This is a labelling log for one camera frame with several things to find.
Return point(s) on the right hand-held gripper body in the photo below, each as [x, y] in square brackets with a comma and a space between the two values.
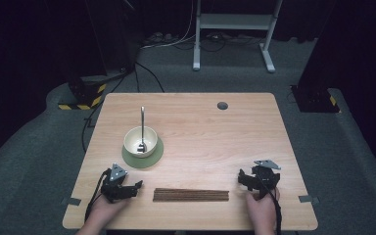
[266, 178]

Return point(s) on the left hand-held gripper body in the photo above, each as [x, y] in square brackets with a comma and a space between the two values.
[112, 189]

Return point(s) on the row of brown wooden chopsticks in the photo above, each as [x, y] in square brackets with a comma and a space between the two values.
[191, 195]

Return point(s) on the person's left hand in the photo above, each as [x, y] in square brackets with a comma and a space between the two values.
[106, 210]

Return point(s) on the person's right hand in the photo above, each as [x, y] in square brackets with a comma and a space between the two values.
[261, 209]

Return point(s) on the round green coaster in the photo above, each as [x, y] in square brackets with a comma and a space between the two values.
[153, 159]

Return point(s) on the grey tape piece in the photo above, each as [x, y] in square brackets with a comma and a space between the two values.
[71, 201]
[308, 198]

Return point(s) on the cream ceramic bowl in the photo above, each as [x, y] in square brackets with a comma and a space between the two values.
[133, 142]

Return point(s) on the metal spoon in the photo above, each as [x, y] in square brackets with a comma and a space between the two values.
[142, 124]

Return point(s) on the black stand base hazard tape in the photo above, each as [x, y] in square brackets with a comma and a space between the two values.
[315, 99]
[84, 94]

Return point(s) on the dark power strip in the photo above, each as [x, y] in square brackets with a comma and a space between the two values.
[158, 37]

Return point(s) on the white metal stand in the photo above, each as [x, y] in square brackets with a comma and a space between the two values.
[231, 21]

